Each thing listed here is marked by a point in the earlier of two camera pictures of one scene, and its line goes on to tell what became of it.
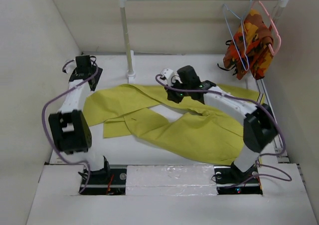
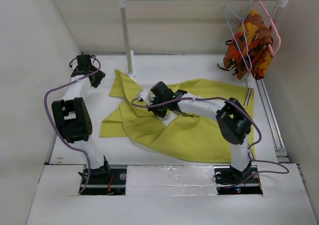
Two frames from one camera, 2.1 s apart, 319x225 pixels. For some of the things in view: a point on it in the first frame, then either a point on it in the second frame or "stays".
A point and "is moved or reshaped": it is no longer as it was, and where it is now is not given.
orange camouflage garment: (251, 48) stays
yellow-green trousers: (151, 113) is moved or reshaped
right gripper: (171, 96) to (161, 113)
